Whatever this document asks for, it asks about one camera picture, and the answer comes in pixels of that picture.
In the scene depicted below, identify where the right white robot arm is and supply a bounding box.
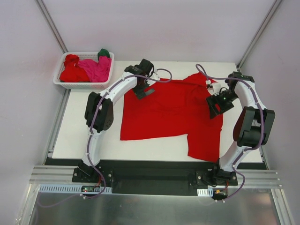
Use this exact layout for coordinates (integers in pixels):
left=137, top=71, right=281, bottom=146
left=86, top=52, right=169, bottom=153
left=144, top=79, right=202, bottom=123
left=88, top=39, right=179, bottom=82
left=206, top=72, right=275, bottom=185

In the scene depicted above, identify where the white cable duct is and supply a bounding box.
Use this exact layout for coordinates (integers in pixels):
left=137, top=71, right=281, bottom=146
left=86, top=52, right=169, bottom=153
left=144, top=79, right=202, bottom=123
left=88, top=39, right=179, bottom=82
left=197, top=188, right=213, bottom=197
left=39, top=184, right=113, bottom=195

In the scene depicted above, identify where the white plastic basket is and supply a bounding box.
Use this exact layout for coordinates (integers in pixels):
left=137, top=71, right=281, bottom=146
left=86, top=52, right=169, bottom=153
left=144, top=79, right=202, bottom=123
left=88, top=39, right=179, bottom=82
left=53, top=50, right=114, bottom=90

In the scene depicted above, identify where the left white cable duct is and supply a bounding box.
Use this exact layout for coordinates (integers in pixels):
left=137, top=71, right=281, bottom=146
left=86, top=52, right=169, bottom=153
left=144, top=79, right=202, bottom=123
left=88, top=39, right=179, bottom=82
left=39, top=184, right=113, bottom=195

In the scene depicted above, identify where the aluminium frame rail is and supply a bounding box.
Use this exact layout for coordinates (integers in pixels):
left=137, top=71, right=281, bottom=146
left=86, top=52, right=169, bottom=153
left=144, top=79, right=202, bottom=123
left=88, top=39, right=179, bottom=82
left=30, top=165, right=284, bottom=189

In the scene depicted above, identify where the purple cable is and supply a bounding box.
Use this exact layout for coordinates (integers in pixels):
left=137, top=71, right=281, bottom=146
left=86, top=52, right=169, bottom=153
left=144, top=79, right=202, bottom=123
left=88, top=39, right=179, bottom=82
left=37, top=67, right=173, bottom=208
left=195, top=63, right=267, bottom=207

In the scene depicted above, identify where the pink t shirt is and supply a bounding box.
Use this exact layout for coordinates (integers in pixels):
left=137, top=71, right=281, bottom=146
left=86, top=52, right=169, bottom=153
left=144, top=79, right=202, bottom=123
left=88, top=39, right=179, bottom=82
left=78, top=56, right=112, bottom=83

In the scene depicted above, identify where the green t shirt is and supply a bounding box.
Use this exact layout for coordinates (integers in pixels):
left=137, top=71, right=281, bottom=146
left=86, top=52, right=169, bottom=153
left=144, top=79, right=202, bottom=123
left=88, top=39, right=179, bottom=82
left=97, top=48, right=111, bottom=59

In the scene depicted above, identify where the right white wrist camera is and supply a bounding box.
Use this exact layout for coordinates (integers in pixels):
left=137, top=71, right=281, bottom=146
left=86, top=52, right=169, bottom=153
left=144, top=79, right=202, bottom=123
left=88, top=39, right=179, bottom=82
left=206, top=80, right=221, bottom=95

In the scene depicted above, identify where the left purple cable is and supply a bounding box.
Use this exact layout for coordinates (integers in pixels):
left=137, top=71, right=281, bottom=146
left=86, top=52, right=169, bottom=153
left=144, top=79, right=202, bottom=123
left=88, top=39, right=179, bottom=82
left=37, top=67, right=173, bottom=208

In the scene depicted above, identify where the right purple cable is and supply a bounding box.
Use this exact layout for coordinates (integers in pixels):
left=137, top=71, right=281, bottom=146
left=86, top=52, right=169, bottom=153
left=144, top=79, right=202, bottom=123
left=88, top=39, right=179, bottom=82
left=195, top=63, right=267, bottom=207

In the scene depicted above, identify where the right white cable duct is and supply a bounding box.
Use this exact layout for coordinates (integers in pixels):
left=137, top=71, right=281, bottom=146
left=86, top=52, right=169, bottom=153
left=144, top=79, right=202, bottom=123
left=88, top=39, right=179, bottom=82
left=197, top=188, right=213, bottom=197

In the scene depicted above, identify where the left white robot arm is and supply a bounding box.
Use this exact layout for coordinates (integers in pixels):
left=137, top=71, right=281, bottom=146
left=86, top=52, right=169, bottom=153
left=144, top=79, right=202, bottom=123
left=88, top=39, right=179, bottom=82
left=77, top=59, right=154, bottom=182

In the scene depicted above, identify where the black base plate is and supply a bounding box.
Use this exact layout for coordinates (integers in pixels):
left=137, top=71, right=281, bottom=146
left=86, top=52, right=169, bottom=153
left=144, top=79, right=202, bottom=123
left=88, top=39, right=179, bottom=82
left=45, top=158, right=253, bottom=195

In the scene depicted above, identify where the red t shirt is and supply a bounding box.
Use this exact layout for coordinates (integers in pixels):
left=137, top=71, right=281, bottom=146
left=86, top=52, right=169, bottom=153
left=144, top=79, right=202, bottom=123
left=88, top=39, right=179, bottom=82
left=120, top=72, right=223, bottom=162
left=60, top=54, right=90, bottom=83

